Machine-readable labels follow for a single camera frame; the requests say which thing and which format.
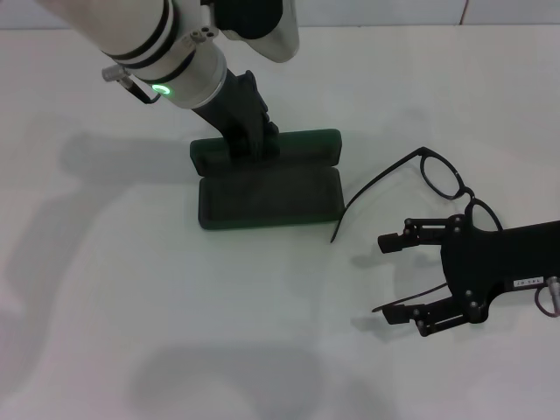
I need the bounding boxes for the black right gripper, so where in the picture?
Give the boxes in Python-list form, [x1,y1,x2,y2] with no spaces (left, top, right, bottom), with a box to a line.
[377,213,560,339]

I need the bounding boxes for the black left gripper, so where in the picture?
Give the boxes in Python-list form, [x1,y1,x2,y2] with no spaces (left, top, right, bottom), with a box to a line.
[191,68,282,161]

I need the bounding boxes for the green glasses case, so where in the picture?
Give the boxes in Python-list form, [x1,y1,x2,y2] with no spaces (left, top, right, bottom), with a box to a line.
[189,128,343,231]

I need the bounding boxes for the black glasses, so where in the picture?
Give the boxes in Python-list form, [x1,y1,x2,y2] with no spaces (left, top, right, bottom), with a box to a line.
[330,146,504,313]

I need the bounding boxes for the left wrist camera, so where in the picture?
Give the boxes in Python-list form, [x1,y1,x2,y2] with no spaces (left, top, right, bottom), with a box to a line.
[199,0,301,64]

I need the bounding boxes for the left arm cable connector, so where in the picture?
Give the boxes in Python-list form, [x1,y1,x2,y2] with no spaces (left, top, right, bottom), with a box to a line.
[101,64,164,106]

